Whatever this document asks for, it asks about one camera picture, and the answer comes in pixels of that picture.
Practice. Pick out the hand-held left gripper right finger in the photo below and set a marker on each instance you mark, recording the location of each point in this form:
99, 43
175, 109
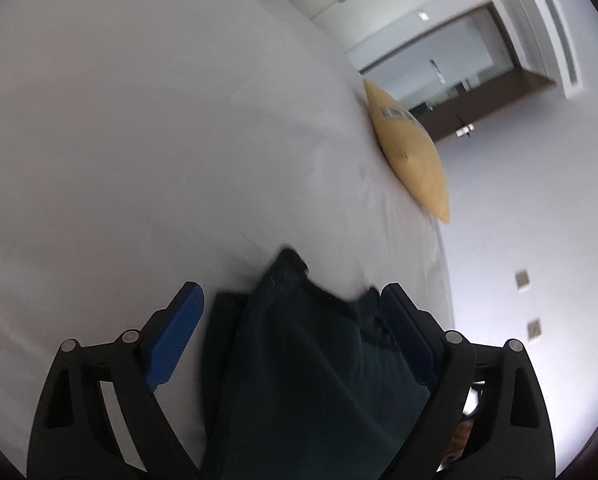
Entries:
409, 340

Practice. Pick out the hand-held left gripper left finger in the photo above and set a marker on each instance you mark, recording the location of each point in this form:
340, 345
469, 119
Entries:
176, 340

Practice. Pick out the dark green sweater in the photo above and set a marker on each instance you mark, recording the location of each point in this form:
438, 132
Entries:
304, 370

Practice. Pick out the yellow pillow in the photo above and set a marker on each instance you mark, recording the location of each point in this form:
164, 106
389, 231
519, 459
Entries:
414, 160

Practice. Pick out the bed with white sheet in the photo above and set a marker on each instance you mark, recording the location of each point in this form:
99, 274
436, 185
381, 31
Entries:
129, 135

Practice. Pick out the ceiling air vent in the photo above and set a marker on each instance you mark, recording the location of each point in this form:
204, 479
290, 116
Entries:
561, 35

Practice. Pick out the wall switch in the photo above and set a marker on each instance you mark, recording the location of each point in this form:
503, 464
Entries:
521, 280
534, 329

